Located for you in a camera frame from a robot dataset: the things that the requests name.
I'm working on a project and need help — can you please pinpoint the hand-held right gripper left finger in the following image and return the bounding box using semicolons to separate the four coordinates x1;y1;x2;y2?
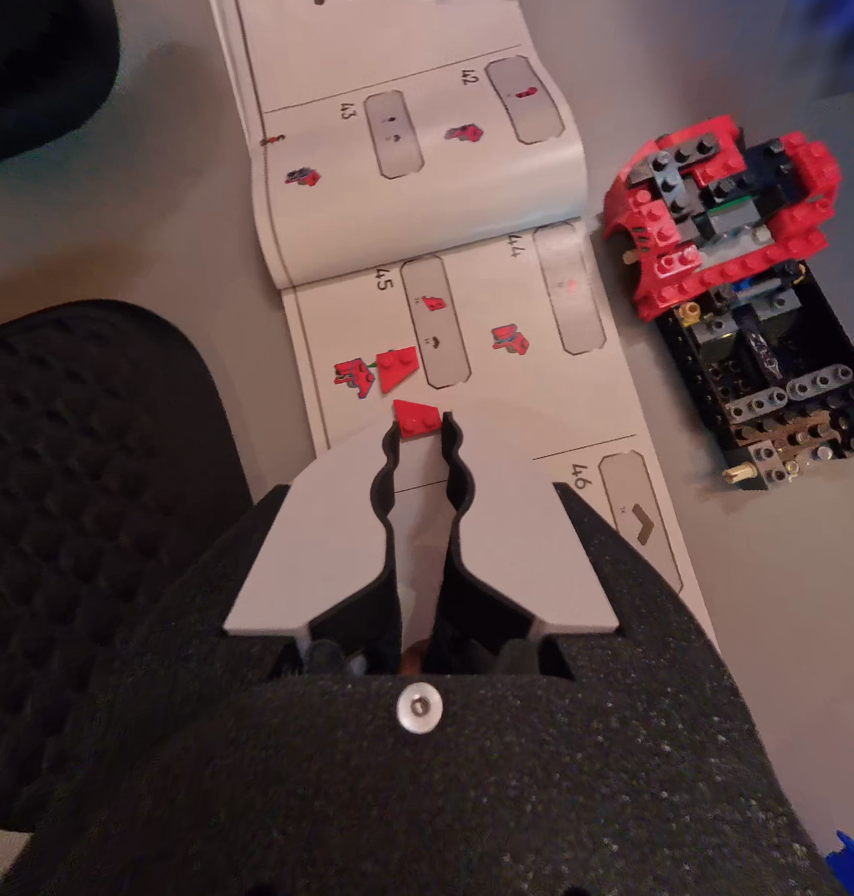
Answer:
222;426;401;638

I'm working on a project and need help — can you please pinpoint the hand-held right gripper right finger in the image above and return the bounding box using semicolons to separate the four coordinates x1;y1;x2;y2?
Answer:
436;412;621;638

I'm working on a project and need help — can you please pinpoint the red lego wedge plate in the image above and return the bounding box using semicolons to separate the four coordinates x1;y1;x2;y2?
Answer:
392;399;443;441
376;346;422;394

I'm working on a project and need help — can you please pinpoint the partly built lego car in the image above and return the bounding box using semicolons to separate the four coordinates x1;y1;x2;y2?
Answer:
602;115;854;491

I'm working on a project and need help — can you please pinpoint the lego instruction booklet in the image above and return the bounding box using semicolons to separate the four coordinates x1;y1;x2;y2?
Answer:
210;0;722;652

